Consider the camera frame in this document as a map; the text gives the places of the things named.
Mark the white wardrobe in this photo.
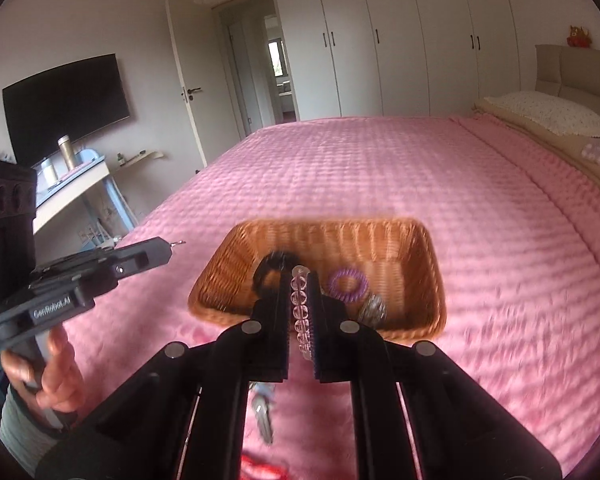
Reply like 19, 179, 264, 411
270, 0, 527, 122

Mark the silver blue hair clip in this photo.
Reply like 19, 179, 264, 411
249, 382, 277, 445

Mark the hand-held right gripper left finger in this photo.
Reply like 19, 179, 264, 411
35, 259, 293, 480

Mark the red bead string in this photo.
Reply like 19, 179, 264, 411
239, 452, 303, 480

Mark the purple spiral hair tie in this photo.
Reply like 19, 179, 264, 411
328, 268, 369, 304

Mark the woven wicker basket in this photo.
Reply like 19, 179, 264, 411
187, 217, 448, 346

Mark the black flat television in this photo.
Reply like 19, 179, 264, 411
2, 53, 132, 167

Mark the white room door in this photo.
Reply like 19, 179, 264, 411
165, 0, 207, 172

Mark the clear bead bracelet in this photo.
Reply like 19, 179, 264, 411
290, 267, 315, 362

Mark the black hair tie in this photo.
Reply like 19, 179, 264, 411
251, 250, 302, 302

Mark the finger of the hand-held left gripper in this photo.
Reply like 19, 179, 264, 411
111, 237, 174, 282

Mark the white desk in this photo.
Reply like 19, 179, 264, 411
30, 149, 164, 242

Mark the gold thermos bottle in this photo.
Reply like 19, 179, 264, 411
57, 135, 81, 172

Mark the white dotted pillow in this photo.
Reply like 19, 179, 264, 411
482, 90, 600, 139

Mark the pink quilted bedspread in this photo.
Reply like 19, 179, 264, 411
62, 115, 600, 480

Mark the orange stuffed toy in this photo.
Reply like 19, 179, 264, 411
565, 25, 593, 49

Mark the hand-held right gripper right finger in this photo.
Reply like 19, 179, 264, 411
311, 284, 564, 480

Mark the silver clear hair tie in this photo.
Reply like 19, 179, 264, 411
356, 295, 388, 327

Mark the person's left forearm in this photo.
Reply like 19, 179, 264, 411
0, 385, 78, 477

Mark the person's left hand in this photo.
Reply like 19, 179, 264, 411
1, 329, 87, 417

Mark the beige padded headboard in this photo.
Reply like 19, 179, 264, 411
535, 44, 600, 137

